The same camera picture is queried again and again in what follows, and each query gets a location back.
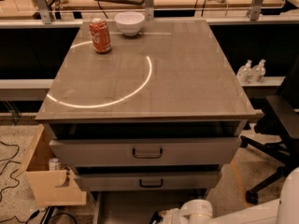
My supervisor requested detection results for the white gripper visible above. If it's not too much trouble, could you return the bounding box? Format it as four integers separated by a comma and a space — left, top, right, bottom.
160, 199, 213, 224

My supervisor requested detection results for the dark blueberry rxbar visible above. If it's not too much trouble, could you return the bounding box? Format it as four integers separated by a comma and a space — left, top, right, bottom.
149, 212, 163, 224

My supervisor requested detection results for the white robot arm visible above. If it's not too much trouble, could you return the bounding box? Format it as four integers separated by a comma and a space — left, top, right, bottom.
158, 168, 299, 224

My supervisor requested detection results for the middle grey drawer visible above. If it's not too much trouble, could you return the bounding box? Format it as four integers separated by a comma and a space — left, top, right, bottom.
74, 171, 221, 191

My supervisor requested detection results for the grey drawer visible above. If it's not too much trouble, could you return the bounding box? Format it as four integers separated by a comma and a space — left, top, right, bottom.
74, 171, 221, 191
50, 137, 240, 167
93, 190, 196, 224

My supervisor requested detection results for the bottom grey drawer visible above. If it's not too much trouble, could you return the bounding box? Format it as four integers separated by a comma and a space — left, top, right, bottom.
93, 190, 196, 224

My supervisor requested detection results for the grey drawer cabinet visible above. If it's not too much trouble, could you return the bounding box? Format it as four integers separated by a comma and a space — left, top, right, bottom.
35, 19, 257, 224

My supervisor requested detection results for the top grey drawer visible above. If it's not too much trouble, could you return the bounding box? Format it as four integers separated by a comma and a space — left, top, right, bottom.
50, 137, 240, 167

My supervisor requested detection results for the black office chair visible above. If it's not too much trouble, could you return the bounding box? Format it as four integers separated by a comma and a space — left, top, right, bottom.
238, 56, 299, 204

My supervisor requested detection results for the small silver can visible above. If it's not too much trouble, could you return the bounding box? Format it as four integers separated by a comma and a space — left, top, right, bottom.
49, 158, 61, 171

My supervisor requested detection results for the right clear pump bottle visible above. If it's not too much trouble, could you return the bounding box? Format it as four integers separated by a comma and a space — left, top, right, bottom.
250, 59, 265, 83

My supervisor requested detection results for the wooden side box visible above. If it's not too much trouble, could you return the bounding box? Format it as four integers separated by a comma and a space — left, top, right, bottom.
16, 125, 87, 206

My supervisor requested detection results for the white ceramic bowl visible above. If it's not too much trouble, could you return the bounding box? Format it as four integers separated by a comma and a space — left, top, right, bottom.
114, 11, 145, 36

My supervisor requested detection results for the red soda can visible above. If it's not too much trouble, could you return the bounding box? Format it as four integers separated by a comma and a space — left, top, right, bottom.
89, 18, 111, 53

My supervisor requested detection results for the black floor cable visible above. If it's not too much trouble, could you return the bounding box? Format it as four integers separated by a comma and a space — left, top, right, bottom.
0, 140, 21, 203

